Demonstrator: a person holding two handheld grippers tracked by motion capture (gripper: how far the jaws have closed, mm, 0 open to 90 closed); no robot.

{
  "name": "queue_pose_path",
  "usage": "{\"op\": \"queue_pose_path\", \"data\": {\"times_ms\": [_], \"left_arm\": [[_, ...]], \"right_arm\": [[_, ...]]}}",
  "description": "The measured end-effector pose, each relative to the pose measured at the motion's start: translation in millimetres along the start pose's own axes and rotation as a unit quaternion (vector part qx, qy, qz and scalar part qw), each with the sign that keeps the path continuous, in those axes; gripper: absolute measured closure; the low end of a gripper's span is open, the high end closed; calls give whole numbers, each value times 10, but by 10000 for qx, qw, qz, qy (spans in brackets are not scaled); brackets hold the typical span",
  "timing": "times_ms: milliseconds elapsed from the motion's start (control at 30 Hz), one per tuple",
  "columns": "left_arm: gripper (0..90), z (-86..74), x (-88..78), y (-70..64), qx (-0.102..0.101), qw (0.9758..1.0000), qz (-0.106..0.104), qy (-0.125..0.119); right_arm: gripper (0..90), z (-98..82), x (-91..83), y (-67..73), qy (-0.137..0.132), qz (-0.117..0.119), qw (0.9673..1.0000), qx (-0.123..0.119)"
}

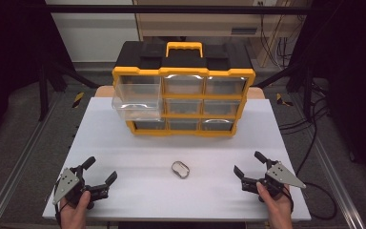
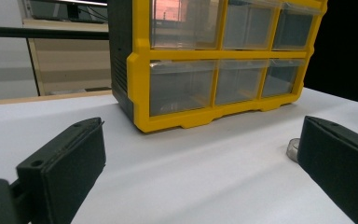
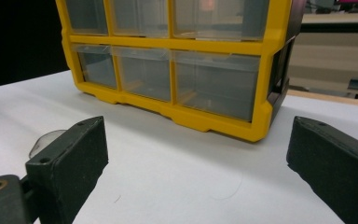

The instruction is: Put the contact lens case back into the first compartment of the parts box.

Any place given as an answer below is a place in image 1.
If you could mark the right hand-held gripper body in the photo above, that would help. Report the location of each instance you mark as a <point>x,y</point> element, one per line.
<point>282,178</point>

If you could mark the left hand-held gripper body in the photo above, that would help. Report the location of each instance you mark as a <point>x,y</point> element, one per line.
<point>66,186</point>

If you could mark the clear plastic organizer drawer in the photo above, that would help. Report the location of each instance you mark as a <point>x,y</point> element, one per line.
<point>138,95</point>

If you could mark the person's left hand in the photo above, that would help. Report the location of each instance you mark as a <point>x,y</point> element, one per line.
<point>74,213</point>

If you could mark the person's right hand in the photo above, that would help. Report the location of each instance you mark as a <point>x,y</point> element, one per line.
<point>278,210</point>

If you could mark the black metal stand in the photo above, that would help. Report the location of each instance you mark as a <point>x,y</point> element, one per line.
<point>44,89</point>
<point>306,89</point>

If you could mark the grid of clear drawers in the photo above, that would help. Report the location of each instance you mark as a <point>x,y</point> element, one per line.
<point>184,84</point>

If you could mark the yellow black organizer case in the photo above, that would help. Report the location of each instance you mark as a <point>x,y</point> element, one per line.
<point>184,60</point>

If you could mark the white panel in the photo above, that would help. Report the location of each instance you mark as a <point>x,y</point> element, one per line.
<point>95,35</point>

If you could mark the beige cabinet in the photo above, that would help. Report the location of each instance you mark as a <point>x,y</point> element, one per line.
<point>203,24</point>

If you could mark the black horizontal bar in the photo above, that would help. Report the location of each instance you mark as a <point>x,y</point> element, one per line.
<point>171,9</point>

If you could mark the aluminium floor rail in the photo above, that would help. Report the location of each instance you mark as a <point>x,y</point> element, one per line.
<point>16,171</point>
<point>330,178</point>

